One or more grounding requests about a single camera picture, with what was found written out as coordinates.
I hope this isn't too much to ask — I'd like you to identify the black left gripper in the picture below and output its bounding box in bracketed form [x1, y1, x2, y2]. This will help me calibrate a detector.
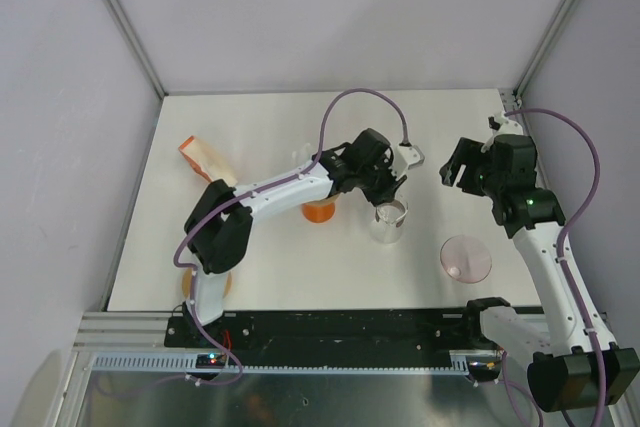
[355, 154, 406, 206]

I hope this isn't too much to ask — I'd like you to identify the clear glass carafe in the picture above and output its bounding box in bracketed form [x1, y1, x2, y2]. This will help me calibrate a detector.
[370, 199, 409, 244]

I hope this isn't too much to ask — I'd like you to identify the orange glass flask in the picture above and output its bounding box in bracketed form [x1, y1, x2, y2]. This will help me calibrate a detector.
[301, 202, 336, 224]

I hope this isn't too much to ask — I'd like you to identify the pink glass dripper cone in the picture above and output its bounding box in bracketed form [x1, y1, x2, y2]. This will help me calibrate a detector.
[440, 235, 493, 284]

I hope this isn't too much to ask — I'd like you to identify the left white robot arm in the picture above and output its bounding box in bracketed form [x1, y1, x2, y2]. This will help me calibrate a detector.
[174, 128, 424, 347]

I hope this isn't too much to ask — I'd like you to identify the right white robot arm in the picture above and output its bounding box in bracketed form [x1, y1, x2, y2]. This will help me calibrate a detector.
[439, 134, 639, 412]

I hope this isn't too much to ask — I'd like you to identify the orange coffee filter box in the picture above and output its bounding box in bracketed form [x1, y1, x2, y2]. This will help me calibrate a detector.
[178, 136, 237, 187]

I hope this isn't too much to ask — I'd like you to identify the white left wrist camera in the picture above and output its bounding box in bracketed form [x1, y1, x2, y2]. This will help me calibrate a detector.
[393, 144, 425, 176]

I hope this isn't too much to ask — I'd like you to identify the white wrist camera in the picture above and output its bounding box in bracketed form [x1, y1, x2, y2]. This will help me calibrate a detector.
[393, 144, 425, 176]
[482, 112, 523, 152]

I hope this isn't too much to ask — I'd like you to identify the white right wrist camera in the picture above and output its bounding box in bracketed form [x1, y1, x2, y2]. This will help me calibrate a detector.
[482, 112, 523, 152]

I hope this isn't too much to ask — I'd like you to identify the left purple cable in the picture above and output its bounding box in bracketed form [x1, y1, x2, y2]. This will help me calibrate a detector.
[172, 88, 413, 388]

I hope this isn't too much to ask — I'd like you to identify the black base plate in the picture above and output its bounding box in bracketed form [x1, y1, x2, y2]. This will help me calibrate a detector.
[164, 309, 506, 368]

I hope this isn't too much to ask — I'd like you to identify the aluminium frame rail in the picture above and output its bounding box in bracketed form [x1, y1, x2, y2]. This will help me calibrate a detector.
[73, 312, 171, 351]

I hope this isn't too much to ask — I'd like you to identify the white slotted cable duct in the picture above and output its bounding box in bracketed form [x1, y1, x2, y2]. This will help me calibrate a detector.
[87, 350, 231, 372]

